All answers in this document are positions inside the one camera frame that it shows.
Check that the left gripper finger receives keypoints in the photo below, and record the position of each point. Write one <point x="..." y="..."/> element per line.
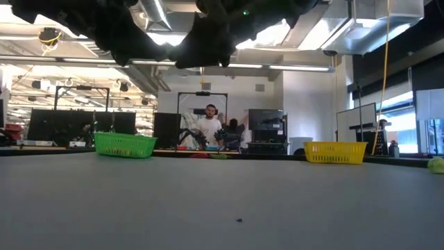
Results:
<point x="138" y="52"/>

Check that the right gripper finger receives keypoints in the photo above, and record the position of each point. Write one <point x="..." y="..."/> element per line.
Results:
<point x="208" y="45"/>

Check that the red chili pepper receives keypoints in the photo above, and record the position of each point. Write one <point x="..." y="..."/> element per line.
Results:
<point x="199" y="156"/>

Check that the pale green vegetable piece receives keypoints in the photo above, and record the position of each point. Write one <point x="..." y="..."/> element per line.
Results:
<point x="436" y="166"/>

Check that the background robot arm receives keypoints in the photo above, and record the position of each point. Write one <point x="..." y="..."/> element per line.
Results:
<point x="194" y="135"/>

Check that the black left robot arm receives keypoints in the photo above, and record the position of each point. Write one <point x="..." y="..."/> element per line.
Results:
<point x="52" y="14"/>

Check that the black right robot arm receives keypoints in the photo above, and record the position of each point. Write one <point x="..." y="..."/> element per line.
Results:
<point x="301" y="7"/>

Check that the ceiling strip light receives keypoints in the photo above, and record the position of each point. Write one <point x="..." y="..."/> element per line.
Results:
<point x="66" y="59"/>
<point x="298" y="67"/>

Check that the green plastic basket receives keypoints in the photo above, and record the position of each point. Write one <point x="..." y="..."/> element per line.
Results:
<point x="125" y="146"/>

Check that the black equipment rack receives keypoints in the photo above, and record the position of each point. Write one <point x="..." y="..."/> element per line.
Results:
<point x="267" y="130"/>

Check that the black monitor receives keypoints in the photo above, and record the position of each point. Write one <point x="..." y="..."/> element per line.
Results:
<point x="45" y="125"/>

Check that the grey waste bin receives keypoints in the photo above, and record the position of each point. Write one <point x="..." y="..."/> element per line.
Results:
<point x="300" y="146"/>

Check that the black tripod stand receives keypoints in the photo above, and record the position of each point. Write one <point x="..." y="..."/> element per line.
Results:
<point x="359" y="104"/>

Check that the white board panel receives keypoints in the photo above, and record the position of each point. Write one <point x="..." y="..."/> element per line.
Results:
<point x="355" y="121"/>

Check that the yellow plastic basket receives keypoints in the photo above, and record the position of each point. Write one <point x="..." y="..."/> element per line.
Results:
<point x="334" y="152"/>

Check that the black cone-shaped stand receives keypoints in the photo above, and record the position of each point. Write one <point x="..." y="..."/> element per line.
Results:
<point x="381" y="140"/>

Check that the dark water bottle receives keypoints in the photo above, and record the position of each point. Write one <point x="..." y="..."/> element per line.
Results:
<point x="393" y="149"/>

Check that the black gantry frame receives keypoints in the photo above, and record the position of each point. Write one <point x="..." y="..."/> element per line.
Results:
<point x="83" y="87"/>
<point x="203" y="93"/>

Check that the black aluminium table frame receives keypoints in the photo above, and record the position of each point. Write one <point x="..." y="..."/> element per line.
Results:
<point x="263" y="156"/>

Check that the rectangular silver air duct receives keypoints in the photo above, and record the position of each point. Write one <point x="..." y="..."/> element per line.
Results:
<point x="381" y="31"/>

